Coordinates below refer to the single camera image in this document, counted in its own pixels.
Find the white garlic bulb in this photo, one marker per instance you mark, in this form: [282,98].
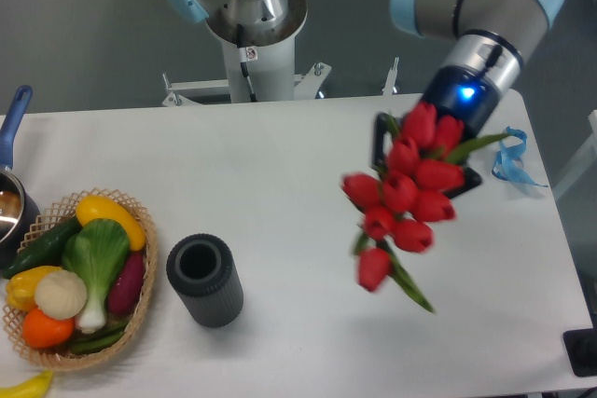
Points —
[61,295]

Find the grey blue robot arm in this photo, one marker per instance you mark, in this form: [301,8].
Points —
[493,40]

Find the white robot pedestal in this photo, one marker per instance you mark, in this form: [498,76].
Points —
[257,38]

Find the yellow banana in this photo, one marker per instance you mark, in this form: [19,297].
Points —
[34,387]

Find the green bean pods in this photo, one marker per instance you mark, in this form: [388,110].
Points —
[98,341]

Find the black device at edge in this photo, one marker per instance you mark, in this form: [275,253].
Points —
[580,346]

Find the yellow squash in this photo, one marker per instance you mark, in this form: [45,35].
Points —
[99,207]

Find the woven wicker basket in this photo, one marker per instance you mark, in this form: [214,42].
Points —
[59,358]

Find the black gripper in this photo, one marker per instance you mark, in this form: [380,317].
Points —
[455,92]

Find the dark grey ribbed vase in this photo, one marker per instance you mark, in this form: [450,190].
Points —
[202,271]

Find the red tulip bouquet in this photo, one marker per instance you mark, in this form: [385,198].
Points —
[408,192]

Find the orange fruit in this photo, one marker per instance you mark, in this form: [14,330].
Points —
[39,331]

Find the green cucumber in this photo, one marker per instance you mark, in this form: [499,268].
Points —
[46,250]

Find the purple sweet potato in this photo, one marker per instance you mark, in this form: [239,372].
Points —
[127,288]

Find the white frame at right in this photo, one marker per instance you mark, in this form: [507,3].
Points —
[578,164]

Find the blue handled saucepan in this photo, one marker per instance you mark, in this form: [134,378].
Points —
[18,209]

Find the tangled blue tape strip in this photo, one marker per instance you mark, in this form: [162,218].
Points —
[508,164]

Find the green bok choy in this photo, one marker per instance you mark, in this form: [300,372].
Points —
[97,255]

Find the yellow bell pepper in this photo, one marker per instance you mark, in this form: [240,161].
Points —
[21,287]

